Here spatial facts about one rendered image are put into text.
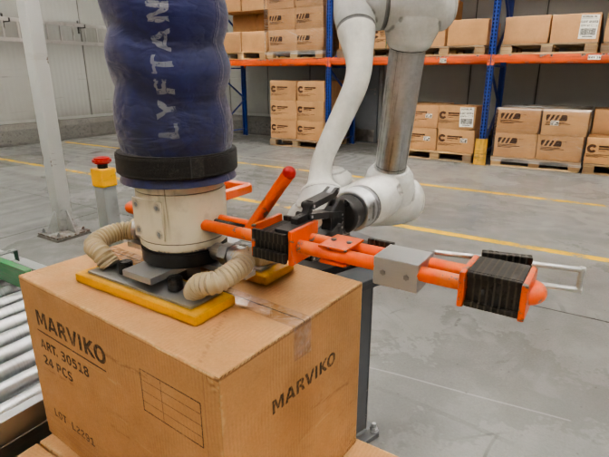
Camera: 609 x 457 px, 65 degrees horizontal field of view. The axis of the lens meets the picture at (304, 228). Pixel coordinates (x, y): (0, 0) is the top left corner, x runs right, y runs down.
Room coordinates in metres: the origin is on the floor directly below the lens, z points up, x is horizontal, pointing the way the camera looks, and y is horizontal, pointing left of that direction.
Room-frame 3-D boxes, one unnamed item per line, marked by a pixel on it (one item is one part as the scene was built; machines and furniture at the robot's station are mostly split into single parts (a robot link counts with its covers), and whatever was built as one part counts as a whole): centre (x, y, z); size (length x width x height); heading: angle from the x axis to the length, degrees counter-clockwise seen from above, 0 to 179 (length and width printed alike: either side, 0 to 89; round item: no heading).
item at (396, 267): (0.66, -0.15, 1.07); 0.07 x 0.07 x 0.04; 57
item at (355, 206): (0.90, -0.07, 1.08); 0.09 x 0.07 x 0.08; 147
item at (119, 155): (0.92, 0.24, 1.19); 0.23 x 0.23 x 0.04
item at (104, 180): (1.82, 0.78, 0.50); 0.07 x 0.07 x 1.00; 58
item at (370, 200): (0.97, -0.11, 1.08); 0.09 x 0.06 x 0.09; 57
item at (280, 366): (0.90, 0.24, 0.74); 0.60 x 0.40 x 0.40; 54
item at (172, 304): (0.83, 0.29, 0.97); 0.34 x 0.10 x 0.05; 57
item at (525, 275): (0.58, -0.26, 1.08); 0.08 x 0.07 x 0.05; 57
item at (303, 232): (0.78, 0.03, 1.07); 0.10 x 0.08 x 0.06; 147
